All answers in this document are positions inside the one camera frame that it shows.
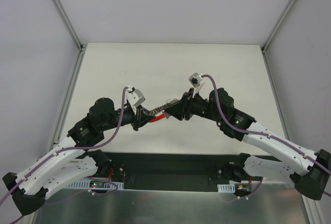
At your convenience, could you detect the metal key organizer red handle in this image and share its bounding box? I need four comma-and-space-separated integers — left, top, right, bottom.
149, 99, 172, 123

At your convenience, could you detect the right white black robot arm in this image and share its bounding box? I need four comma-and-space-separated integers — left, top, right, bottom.
165, 88, 330, 200

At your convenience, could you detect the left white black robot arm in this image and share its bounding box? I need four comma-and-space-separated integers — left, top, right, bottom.
1, 97, 155, 216

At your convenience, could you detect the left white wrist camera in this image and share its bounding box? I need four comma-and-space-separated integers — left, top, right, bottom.
125, 87, 145, 114

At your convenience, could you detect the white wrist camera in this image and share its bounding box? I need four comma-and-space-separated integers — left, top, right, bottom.
188, 72, 205, 95
125, 87, 145, 114

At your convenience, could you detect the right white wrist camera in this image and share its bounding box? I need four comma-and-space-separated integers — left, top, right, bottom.
188, 72, 205, 95

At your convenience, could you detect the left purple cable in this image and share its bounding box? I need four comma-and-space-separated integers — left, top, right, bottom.
0, 86, 135, 223

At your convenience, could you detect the left white cable duct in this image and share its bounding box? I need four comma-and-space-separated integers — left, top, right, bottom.
65, 178, 124, 191

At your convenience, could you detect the white cable duct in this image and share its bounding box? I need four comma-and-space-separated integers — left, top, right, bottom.
65, 178, 124, 191
217, 183, 236, 193

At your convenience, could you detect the right white cable duct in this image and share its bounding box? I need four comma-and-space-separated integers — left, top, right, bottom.
217, 183, 236, 193

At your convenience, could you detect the left aluminium frame post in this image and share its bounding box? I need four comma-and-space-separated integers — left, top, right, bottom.
51, 0, 84, 52

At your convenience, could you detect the aluminium frame post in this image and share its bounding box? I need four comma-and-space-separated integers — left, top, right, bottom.
51, 0, 84, 52
261, 0, 298, 54

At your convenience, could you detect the right aluminium frame post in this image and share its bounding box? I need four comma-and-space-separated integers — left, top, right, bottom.
261, 0, 298, 54

